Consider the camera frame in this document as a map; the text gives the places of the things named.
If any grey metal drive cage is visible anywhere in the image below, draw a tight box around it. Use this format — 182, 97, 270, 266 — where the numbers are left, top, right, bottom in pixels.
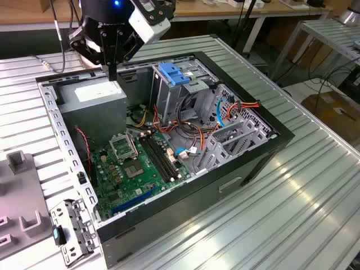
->
150, 57, 219, 124

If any orange black wire bundle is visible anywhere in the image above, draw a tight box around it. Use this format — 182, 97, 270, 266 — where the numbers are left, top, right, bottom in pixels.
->
126, 103, 222, 154

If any metal socket cover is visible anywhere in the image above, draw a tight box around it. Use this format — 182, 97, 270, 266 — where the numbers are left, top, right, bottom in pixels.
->
109, 134, 139, 165

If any black tripod stand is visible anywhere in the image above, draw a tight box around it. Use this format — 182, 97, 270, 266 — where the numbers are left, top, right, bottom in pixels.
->
230, 0, 258, 57

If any grey parts rack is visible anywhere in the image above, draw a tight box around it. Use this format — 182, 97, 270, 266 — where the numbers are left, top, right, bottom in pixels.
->
0, 150, 61, 261

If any short blue wire white plug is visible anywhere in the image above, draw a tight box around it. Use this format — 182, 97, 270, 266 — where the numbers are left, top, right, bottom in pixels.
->
174, 145, 201, 161

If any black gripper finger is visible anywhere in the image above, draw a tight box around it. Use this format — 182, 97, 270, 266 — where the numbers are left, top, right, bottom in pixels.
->
68, 28, 113, 82
110, 29, 144, 82

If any grey power supply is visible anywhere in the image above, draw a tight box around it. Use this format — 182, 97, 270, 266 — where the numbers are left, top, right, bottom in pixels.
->
56, 76, 129, 146

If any grey metal disk bay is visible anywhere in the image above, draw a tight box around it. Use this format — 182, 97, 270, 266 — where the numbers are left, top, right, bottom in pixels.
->
193, 83, 279, 175

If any red black fan wire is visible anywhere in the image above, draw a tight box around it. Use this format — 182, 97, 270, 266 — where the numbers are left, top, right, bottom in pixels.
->
73, 126, 93, 178

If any green motherboard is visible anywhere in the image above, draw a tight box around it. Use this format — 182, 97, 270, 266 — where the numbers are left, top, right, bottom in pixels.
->
91, 130, 192, 223

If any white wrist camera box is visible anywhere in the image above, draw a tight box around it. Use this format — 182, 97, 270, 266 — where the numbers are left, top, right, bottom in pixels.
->
128, 0, 172, 44

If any blue expansion slot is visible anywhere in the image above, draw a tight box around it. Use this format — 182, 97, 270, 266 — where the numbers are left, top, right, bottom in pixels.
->
111, 187, 157, 215

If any metal slat side table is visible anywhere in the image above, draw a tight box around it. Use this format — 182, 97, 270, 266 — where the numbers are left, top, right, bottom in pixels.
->
277, 17, 360, 82

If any wooden desk white frame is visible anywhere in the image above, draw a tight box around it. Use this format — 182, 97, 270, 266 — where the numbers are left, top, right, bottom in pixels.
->
0, 0, 334, 54

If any metal locking lever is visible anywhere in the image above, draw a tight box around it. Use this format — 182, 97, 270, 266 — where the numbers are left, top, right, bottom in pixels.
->
127, 131, 139, 158

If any CPU socket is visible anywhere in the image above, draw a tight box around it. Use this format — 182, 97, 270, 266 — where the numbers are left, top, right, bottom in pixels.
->
121, 157, 146, 180

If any metal slot bracket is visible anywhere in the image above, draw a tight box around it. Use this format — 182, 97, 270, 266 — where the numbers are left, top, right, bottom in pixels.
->
49, 198, 98, 268

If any brown cardboard box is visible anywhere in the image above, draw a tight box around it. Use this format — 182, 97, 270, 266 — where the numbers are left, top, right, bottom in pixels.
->
301, 91, 360, 141
39, 0, 57, 14
288, 28, 335, 71

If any orange red power wire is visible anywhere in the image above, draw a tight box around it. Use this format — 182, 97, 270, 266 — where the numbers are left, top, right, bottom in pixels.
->
223, 100, 262, 120

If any black RAM slot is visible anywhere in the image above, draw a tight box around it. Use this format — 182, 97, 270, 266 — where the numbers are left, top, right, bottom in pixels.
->
147, 134, 182, 179
139, 135, 172, 182

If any blue data wire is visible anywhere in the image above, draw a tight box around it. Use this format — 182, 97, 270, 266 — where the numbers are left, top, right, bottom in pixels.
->
216, 91, 236, 129

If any black PC case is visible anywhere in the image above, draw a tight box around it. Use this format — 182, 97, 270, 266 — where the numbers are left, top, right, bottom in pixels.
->
35, 51, 295, 269

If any black cable metal sleeve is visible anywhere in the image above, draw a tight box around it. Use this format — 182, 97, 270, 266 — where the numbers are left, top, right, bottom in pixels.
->
50, 0, 67, 57

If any blue plastic drive latch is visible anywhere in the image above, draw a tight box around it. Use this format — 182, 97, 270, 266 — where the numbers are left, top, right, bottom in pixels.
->
158, 62, 192, 87

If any black cable brass plug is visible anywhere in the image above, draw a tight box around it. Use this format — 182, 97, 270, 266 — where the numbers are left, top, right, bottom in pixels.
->
33, 55, 67, 74

